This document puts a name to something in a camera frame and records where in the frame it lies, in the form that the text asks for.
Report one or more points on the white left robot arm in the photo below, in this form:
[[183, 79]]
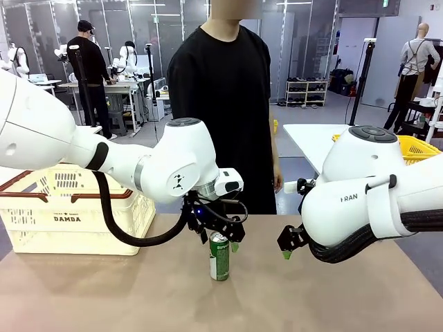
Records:
[[180, 155]]

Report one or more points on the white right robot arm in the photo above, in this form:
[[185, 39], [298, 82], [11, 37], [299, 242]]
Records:
[[346, 211]]

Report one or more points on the white side table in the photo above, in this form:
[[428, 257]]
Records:
[[304, 145]]

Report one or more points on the small yellow floor bin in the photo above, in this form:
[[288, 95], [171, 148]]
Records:
[[275, 126]]

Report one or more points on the green drink can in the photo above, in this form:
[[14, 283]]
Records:
[[219, 259]]

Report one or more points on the grey step stool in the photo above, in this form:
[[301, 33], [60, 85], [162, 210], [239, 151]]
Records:
[[118, 124]]

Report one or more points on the white lab workbench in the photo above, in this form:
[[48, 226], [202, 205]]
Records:
[[121, 88]]

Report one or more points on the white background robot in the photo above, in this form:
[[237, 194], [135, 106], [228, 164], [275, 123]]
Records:
[[17, 60], [126, 58]]

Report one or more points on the black bag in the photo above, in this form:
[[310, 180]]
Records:
[[342, 83]]

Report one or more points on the white shoe rack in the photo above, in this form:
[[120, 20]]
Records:
[[306, 90]]

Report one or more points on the yellow plastic basket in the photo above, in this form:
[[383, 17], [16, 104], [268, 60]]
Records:
[[418, 148]]

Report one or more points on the black tripod pole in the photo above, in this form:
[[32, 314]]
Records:
[[83, 90]]

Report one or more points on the person in black t-shirt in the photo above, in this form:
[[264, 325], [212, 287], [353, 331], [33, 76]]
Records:
[[221, 86]]

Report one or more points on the black tripod with white top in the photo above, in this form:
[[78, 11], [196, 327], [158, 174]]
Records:
[[361, 83]]

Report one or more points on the person's left forearm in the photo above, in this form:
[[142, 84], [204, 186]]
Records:
[[275, 155]]

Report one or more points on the black utility cart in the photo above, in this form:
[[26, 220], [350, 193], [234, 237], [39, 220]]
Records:
[[417, 115]]

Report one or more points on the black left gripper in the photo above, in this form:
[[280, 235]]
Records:
[[214, 218]]

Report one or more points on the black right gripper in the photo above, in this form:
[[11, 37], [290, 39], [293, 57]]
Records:
[[302, 234]]

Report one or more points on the man in black with cap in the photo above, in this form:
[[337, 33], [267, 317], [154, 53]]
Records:
[[88, 69]]

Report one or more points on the person's left hand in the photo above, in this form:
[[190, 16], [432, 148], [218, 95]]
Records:
[[278, 182]]

